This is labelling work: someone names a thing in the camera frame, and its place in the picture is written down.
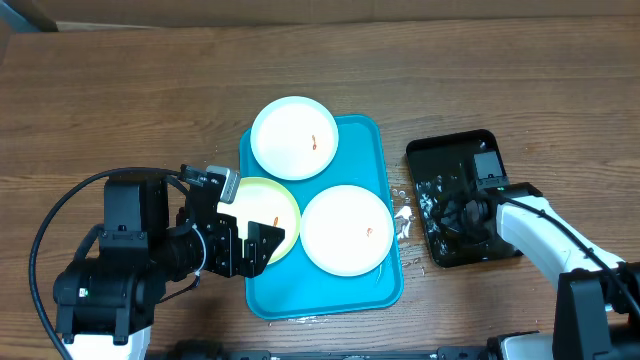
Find yellow-green plate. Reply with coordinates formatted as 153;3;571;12
217;177;301;265

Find light blue plate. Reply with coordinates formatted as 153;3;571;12
250;96;339;181

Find white pink plate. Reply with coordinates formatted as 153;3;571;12
300;185;394;277

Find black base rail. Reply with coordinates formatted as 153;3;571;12
147;340;501;360

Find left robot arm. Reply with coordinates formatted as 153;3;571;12
53;165;285;359

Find black plastic tray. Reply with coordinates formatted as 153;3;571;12
406;129;522;268

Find teal plastic tray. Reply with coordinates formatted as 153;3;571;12
239;114;404;320

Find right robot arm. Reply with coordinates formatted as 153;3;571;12
431;183;639;360

